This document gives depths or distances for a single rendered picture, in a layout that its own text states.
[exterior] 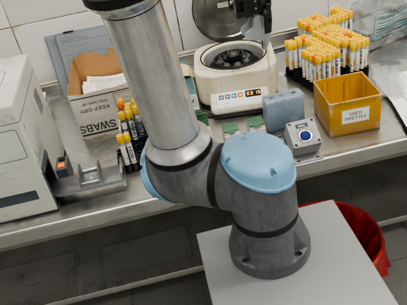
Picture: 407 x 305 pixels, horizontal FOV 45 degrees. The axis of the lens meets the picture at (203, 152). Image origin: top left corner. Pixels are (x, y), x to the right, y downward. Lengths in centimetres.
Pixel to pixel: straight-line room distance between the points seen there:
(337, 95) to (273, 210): 63
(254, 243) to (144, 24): 41
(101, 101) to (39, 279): 85
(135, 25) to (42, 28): 104
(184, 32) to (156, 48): 101
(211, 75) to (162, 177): 61
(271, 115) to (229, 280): 52
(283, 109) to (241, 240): 50
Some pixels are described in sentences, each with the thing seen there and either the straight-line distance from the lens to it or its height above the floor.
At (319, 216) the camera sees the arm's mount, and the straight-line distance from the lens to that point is 100.
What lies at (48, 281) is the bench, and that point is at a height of 27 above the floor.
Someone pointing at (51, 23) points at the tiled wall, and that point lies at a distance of 168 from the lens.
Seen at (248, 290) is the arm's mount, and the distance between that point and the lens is 89.
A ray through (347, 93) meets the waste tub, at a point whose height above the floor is 92.
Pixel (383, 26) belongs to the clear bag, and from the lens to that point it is 171.
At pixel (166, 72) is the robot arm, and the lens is 71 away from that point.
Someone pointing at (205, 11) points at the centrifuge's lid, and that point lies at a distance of 164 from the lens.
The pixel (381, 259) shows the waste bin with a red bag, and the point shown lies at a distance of 160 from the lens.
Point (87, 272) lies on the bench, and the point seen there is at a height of 27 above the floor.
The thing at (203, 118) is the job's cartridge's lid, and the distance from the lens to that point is 123.
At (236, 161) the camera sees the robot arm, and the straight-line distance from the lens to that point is 77.
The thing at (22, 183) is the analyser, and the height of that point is 98.
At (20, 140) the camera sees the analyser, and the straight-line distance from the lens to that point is 112.
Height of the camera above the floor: 161
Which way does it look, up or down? 35 degrees down
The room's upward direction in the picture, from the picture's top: 11 degrees counter-clockwise
